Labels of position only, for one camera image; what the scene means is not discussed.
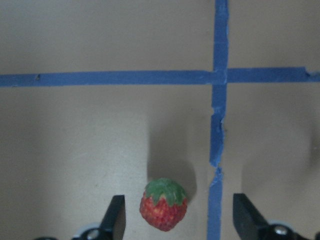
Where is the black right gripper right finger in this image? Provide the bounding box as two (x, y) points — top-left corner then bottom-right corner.
(232, 193), (270, 240)

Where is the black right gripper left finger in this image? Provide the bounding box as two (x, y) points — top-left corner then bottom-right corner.
(99, 195), (125, 240)

